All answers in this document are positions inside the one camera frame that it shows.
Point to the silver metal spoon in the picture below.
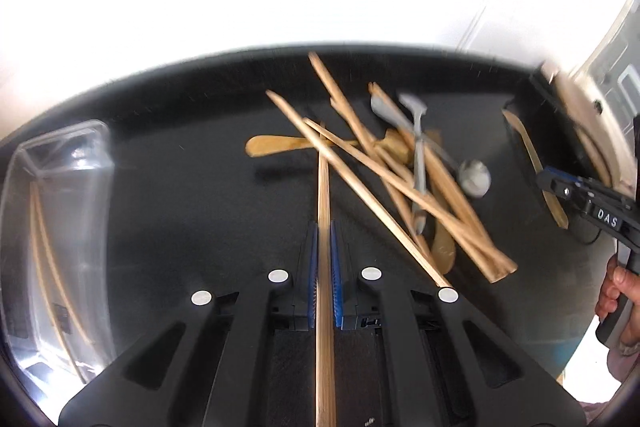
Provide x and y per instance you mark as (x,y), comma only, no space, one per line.
(475,179)

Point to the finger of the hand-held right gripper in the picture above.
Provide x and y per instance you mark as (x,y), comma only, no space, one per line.
(560,188)

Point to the wooden chopstick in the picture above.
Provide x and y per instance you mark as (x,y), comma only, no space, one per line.
(360,158)
(52,257)
(340,105)
(345,175)
(450,203)
(40,257)
(325,357)

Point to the wooden spoon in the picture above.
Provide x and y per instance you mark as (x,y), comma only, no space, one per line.
(526,147)
(443,249)
(262,147)

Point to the person's right hand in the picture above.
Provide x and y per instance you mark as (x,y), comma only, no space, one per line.
(612,282)

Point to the clear plastic container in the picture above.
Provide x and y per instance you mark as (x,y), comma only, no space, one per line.
(75,217)

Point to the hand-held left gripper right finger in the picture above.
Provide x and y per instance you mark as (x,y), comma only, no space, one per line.
(337,277)

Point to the black plastic container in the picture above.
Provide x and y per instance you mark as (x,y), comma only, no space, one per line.
(555,142)

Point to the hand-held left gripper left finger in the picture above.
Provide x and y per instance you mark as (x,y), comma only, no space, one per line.
(313,277)

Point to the beige plastic frame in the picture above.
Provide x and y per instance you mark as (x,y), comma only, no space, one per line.
(600,72)

